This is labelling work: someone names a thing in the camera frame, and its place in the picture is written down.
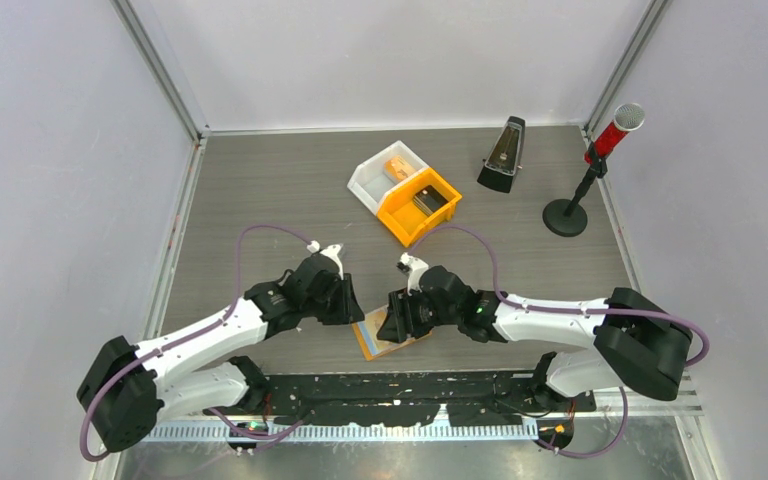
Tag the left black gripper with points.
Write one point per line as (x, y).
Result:
(348, 310)

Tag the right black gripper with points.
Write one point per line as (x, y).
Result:
(400, 320)

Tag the blue credit card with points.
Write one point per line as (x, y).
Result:
(372, 323)

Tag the orange card holder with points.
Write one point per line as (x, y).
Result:
(406, 343)

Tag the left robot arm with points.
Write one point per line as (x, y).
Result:
(130, 388)

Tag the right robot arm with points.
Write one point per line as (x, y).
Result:
(620, 341)

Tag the black cards in yellow bin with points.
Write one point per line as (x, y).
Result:
(429, 200)

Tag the yellow plastic bin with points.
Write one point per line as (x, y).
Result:
(404, 220)

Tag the white plastic bin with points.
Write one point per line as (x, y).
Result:
(370, 182)

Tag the orange box in white bin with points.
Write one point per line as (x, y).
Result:
(398, 169)

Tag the black metronome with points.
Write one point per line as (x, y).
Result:
(502, 165)

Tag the black microphone stand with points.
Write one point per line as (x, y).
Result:
(566, 217)

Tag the red microphone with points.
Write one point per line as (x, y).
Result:
(627, 118)

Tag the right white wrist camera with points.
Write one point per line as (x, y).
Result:
(413, 268)

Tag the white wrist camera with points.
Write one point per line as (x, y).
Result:
(334, 252)
(413, 268)

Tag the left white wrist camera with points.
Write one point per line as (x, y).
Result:
(334, 252)

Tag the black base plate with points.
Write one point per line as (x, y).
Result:
(471, 398)

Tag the white toothed rail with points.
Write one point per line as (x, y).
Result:
(209, 431)

